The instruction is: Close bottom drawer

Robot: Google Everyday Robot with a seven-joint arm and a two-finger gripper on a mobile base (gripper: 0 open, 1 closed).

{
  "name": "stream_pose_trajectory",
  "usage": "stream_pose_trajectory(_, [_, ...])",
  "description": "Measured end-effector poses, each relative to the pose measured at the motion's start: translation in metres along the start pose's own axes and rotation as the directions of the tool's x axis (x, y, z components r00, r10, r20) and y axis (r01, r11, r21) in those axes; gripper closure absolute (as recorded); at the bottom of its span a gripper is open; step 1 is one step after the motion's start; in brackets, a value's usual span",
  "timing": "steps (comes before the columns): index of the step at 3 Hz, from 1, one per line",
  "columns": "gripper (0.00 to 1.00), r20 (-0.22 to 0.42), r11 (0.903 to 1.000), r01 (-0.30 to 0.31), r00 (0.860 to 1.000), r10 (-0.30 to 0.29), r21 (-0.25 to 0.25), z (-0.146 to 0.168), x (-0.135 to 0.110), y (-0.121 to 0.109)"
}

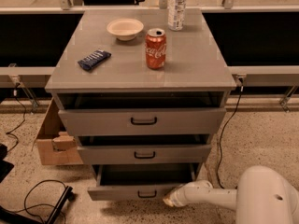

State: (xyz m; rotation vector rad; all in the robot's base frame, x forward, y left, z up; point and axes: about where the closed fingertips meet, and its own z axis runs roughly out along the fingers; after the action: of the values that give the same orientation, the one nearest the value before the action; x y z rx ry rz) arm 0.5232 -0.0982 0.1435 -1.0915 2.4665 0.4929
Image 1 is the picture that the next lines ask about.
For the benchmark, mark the clear plastic water bottle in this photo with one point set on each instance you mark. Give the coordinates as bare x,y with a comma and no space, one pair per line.
176,14

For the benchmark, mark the white paper bowl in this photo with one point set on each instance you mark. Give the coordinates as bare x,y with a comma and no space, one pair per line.
125,29

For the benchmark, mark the red coca-cola can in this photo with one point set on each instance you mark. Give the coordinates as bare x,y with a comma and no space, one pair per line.
155,48

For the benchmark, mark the grey bottom drawer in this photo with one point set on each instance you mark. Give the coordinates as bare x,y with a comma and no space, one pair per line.
117,182

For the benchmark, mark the brown cardboard box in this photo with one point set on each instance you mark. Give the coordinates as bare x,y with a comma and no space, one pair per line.
55,146

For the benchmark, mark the grey middle drawer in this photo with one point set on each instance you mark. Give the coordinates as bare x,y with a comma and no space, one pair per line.
143,149

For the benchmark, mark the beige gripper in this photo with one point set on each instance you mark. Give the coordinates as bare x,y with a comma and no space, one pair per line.
179,196

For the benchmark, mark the grey drawer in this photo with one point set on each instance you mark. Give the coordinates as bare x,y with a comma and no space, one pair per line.
141,114
117,182
143,149

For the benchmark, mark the grey drawer cabinet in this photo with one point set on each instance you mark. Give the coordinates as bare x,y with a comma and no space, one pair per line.
193,63

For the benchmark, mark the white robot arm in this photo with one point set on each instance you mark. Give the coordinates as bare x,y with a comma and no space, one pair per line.
263,196

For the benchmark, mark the grey top drawer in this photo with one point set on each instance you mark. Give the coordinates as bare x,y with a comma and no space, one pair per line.
141,114

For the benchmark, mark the black stand base left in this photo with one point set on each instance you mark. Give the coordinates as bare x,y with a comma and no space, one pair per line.
12,217

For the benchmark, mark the blue snack packet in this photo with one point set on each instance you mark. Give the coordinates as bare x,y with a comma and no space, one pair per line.
91,61

